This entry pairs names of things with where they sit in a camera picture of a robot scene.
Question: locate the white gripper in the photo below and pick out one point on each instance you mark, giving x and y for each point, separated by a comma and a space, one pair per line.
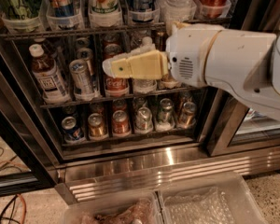
187, 53

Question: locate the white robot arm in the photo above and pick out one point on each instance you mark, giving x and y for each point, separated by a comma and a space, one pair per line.
244, 64

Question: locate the gold can middle shelf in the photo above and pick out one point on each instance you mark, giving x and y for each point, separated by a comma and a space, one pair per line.
168, 78

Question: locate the clear water bottle top shelf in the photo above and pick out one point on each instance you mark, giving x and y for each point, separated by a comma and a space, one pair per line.
176, 10

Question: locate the clear water bottle shelf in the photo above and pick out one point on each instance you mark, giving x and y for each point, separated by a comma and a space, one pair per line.
176, 10
144, 85

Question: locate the clear water bottle middle shelf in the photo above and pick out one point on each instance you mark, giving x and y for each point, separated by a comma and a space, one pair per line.
144, 85

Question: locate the red coca-cola can middle shelf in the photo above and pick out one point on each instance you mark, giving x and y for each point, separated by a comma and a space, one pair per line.
115, 84

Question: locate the green silver can bottom shelf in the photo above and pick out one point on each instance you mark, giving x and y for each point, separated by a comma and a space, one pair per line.
164, 117

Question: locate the gold can bottom right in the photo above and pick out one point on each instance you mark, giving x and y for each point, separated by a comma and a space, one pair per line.
187, 114

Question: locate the gold can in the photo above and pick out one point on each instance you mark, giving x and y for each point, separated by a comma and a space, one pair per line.
96, 124
187, 114

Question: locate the silver blue can middle shelf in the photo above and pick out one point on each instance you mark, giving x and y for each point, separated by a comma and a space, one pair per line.
81, 75

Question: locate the red can bottom shelf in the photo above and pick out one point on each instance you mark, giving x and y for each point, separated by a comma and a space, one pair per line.
120, 122

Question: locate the closed right fridge door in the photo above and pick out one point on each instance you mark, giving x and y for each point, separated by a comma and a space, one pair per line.
239, 128

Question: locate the gold can bottom left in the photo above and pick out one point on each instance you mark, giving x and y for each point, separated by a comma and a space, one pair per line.
96, 124

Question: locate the blue pepsi can bottom shelf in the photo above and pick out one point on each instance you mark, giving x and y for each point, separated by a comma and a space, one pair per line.
72, 131

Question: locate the steel fridge bottom grille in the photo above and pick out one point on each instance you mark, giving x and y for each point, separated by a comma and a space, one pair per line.
87, 180

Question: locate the open glass fridge door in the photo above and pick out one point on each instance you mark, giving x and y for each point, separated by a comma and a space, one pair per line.
24, 171

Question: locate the brown tea bottle left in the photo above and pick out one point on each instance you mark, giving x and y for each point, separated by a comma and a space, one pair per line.
48, 76

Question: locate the clear plastic bin left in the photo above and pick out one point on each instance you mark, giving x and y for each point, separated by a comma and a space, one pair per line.
126, 207

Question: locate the clear plastic bin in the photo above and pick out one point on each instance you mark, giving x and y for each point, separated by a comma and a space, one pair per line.
214, 199
126, 207

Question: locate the clear plastic bin right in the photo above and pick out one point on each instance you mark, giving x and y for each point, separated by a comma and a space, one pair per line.
214, 199

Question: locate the middle wire shelf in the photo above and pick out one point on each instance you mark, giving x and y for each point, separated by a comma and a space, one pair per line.
126, 96

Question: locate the wire shelf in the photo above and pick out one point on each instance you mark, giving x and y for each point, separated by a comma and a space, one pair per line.
160, 26
126, 96

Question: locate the top wire shelf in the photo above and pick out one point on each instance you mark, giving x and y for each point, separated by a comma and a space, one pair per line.
160, 26

